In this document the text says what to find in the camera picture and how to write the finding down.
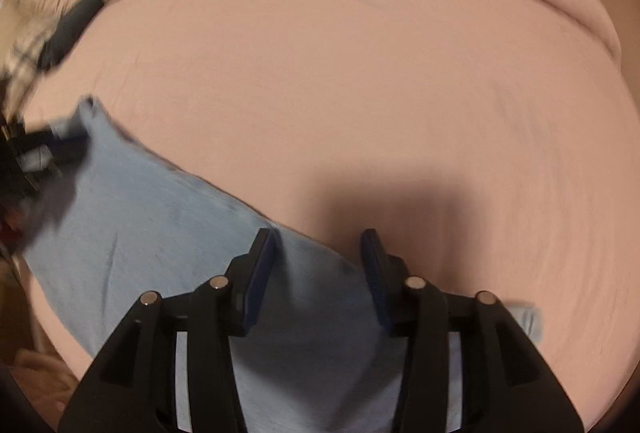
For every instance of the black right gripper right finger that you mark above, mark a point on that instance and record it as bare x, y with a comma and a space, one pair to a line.
469, 366

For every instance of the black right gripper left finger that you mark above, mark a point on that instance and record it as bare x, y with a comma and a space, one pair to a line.
131, 384

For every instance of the light blue denim pants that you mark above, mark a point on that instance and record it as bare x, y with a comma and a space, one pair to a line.
124, 221

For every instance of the plaid pillow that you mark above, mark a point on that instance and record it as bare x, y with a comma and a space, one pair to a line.
23, 34

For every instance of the folded dark grey pants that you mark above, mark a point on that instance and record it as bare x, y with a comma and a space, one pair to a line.
67, 33

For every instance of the pink bed sheet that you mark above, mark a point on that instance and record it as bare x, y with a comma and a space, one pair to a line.
278, 102

